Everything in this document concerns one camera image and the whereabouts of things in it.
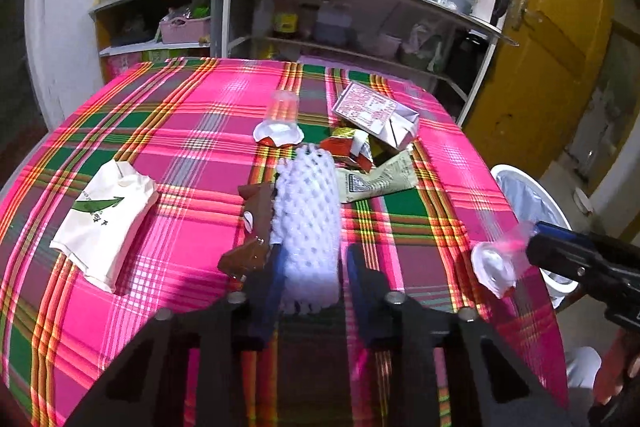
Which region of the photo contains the small wooden shelf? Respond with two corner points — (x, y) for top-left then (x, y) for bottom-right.
(90, 0), (224, 83)

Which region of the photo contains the pink plaid tablecloth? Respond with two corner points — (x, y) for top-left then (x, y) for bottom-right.
(1, 58), (567, 426)

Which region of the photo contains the white foam fruit net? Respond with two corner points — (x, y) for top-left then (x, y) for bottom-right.
(270, 144), (342, 314)

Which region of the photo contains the grey trash bag liner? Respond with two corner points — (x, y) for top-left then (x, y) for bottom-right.
(498, 171), (576, 293)

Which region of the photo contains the brown snack wrapper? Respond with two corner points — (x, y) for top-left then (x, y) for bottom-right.
(217, 182), (276, 281)

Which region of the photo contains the clear cup with white lid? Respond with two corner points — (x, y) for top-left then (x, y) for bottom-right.
(253, 90), (304, 147)

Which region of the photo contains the white trash bin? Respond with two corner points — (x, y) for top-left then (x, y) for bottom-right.
(489, 163), (584, 310)

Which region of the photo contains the person's right hand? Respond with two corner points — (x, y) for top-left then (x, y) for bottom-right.
(593, 329), (639, 405)

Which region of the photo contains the white paper bag green print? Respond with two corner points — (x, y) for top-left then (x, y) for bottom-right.
(50, 159), (158, 294)

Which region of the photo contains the metal door handle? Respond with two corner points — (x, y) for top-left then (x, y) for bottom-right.
(510, 0), (546, 31)

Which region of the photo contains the metal kitchen shelf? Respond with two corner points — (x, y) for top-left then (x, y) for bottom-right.
(212, 0), (511, 124)

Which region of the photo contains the green snack wrapper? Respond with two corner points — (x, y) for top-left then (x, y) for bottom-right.
(336, 150), (418, 204)

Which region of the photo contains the pink white paper box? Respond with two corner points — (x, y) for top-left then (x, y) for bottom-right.
(332, 82), (419, 150)

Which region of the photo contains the yellow wooden door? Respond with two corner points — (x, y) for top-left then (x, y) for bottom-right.
(462, 0), (614, 178)

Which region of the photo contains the pink plastic basket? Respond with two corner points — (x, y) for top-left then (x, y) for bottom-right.
(158, 16), (210, 44)

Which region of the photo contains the clear plastic cup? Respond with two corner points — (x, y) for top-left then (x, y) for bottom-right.
(471, 221), (536, 299)

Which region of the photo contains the red yellow wrapper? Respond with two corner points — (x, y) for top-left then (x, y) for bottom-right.
(320, 127), (374, 172)

